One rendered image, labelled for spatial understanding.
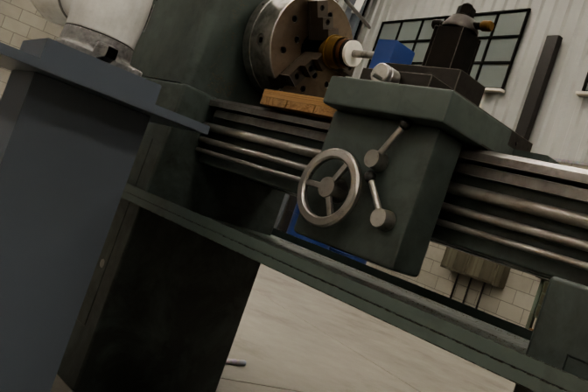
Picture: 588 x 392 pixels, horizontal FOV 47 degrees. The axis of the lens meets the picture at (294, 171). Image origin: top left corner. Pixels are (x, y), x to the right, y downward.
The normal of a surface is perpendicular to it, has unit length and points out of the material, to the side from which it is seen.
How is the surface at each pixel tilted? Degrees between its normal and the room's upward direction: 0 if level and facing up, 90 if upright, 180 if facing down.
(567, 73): 90
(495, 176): 90
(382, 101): 90
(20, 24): 90
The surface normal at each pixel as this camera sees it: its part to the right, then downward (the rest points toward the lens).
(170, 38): -0.68, -0.28
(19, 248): 0.53, 0.15
